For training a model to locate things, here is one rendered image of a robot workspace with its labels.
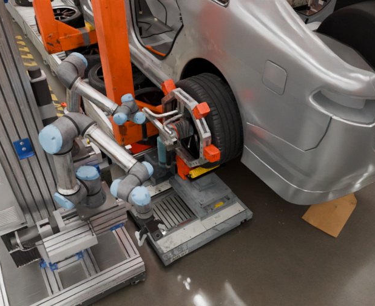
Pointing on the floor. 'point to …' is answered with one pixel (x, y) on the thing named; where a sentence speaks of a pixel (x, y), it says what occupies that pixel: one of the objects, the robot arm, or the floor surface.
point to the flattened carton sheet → (331, 214)
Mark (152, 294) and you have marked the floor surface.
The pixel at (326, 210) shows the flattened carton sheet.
